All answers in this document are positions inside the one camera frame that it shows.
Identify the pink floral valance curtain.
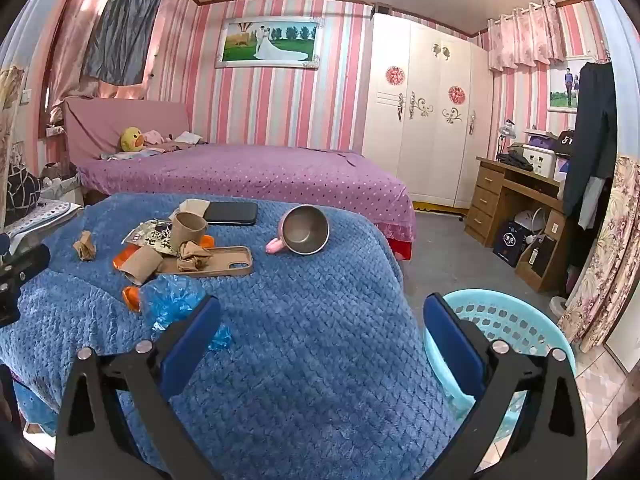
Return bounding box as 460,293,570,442
487,0,568,73

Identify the black smartphone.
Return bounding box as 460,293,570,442
203,201,259,226

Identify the floral door curtain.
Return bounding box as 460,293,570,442
557,155,640,353

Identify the desk lamp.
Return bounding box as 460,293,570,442
495,119,523,161

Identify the steel mug with pink handle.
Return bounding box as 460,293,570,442
266,205,331,256

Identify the brown stocking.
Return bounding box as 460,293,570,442
176,241,216,273

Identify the pink covered headboard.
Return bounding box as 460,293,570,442
62,97,193,166

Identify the yellow duck plush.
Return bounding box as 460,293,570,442
120,126,147,153

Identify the dark hanging jacket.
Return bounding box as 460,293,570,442
562,60,618,231

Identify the grey window curtain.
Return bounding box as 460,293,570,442
80,0,168,86

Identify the brown paper cup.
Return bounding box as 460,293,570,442
170,211,209,252
122,246,165,286

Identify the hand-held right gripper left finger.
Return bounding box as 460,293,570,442
54,295,223,480

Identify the white wardrobe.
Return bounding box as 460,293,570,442
361,12,495,211

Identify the white storage box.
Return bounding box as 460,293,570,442
520,144,558,179

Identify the black patterned cloth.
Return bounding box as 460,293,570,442
5,165,43,223

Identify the black and white snack packet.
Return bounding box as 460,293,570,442
122,218,176,253

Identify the blue plastic bag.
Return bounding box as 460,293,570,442
140,274,233,352

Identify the purple box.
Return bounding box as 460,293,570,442
522,129,558,147

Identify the blue fleece blanket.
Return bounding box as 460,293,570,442
0,191,463,480

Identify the light grey hanging shirt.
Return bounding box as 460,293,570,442
580,177,608,231

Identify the white patterned board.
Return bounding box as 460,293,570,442
10,200,83,241

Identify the small framed photo poster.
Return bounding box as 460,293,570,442
546,57,581,112

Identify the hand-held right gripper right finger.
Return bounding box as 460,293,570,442
423,293,589,480

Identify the small brown paper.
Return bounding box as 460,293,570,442
73,230,98,262

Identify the pink window curtain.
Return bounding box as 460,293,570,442
47,0,151,111

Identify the light blue plastic basket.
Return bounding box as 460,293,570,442
422,288,576,453

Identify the wooden desk with drawers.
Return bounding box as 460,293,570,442
465,156,571,293

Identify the framed wedding wall poster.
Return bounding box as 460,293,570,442
215,16,321,69

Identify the dark clothes pile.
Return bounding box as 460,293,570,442
496,150,535,172

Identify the purple dotted bed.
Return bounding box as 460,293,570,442
75,141,418,261

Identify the brown phone case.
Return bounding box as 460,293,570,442
155,245,254,279

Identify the small white fan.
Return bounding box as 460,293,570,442
514,207,548,236

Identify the dark blue gift bag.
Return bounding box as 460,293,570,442
492,220,533,267

